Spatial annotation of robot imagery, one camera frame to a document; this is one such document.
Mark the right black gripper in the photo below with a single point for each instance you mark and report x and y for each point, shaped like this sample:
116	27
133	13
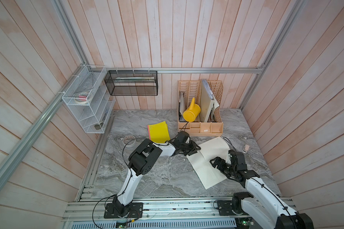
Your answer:
218	159

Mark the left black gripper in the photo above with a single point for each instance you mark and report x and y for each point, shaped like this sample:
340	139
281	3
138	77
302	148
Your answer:
195	149

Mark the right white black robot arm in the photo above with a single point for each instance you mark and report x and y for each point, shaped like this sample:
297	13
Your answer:
258	201

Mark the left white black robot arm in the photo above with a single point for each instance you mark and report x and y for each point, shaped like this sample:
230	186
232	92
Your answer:
141	161

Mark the open cream notebook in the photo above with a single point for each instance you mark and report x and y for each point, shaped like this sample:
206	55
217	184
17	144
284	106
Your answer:
200	161

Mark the small pink eraser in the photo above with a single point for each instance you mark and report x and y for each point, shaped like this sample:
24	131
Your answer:
245	148

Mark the papers in organizer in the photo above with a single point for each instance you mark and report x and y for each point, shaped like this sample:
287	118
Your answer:
214	107

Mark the yellow watering can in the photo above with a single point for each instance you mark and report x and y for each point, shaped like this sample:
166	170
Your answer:
192	112

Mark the beige desk organizer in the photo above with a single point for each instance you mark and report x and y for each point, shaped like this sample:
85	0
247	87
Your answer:
186	91

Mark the cream book in organizer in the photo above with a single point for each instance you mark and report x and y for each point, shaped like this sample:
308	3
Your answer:
206	101

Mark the clear tape roll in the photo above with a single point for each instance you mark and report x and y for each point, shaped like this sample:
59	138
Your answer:
129	141

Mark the tape roll on shelf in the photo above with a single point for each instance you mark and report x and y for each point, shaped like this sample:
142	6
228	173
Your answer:
83	98

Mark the black mesh wall basket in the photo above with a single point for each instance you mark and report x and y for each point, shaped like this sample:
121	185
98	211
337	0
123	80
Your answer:
132	82

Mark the white wire shelf rack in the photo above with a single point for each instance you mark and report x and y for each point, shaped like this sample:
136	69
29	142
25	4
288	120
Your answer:
93	117

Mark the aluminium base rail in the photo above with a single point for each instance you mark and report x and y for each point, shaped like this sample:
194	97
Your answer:
154	213

